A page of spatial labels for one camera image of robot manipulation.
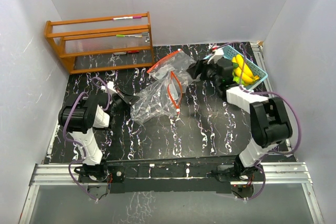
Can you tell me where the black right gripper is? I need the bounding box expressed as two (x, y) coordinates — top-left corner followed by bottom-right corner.
(187, 58), (221, 86)

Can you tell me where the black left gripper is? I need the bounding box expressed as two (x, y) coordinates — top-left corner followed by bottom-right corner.
(110, 89), (140, 116)

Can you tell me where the clear zip bag red seal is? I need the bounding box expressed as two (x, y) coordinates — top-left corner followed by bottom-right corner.
(147, 49), (196, 93)

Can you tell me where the clear bag with green food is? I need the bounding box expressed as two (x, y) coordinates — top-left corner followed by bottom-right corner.
(130, 71), (193, 125)

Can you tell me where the yellow fake banana bunch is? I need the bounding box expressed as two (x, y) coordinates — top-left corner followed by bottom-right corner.
(232, 54), (260, 86)

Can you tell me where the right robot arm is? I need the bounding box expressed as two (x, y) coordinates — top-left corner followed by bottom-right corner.
(187, 58), (292, 180)

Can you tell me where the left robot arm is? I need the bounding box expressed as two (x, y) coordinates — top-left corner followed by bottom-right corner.
(58, 90), (140, 182)

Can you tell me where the light blue plastic basket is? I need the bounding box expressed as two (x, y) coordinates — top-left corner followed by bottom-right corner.
(205, 45), (268, 90)

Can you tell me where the orange wooden rack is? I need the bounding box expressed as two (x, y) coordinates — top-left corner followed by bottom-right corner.
(44, 12), (155, 74)

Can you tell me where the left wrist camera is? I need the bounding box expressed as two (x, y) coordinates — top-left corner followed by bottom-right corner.
(100, 81), (117, 95)

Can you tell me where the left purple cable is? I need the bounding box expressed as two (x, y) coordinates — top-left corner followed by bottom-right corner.
(62, 77), (111, 201)

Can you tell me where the purple cable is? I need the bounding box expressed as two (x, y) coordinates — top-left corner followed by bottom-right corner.
(62, 77), (111, 201)
(217, 41), (302, 201)

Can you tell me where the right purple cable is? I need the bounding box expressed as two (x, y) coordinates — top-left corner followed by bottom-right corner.
(217, 41), (302, 201)

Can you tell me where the aluminium frame rail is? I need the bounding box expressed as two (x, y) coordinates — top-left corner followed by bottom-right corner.
(29, 162), (312, 185)

